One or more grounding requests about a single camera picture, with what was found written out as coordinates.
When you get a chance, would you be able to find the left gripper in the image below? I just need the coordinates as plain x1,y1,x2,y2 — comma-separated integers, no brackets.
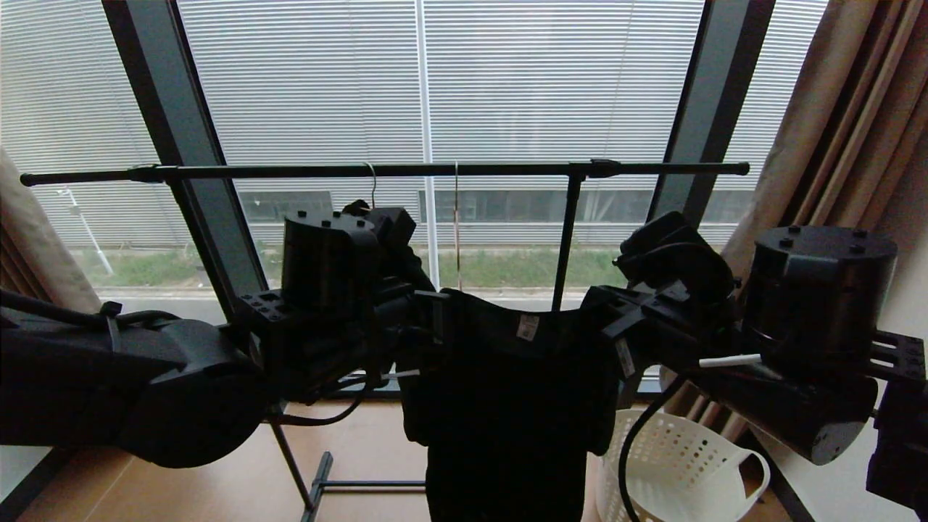
376,284,455,350

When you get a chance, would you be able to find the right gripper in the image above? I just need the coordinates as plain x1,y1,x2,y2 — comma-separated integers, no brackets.
579,284,698,379

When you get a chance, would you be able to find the black t-shirt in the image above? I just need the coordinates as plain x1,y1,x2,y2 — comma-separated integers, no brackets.
397,289,621,522

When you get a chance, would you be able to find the black clothes rack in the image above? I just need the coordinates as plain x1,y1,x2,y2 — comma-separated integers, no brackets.
20,158,752,522

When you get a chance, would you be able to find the white laundry basket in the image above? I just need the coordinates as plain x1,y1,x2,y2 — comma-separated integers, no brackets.
594,408,771,522

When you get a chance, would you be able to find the window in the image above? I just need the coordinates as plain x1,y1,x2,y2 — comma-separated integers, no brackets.
0,0,827,399

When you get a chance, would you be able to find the beige curtain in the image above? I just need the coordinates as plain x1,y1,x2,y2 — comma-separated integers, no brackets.
0,149,102,320
656,0,928,443

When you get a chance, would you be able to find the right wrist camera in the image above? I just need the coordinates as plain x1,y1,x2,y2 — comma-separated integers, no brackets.
613,210,737,302

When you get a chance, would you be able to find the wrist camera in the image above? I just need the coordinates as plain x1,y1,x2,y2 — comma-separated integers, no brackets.
613,210,737,302
339,200,418,252

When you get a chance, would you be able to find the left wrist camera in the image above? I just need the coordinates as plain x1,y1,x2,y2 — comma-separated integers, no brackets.
339,200,418,252

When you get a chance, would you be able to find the black cable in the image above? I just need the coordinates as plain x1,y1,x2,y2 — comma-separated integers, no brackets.
272,366,389,429
617,373,687,522

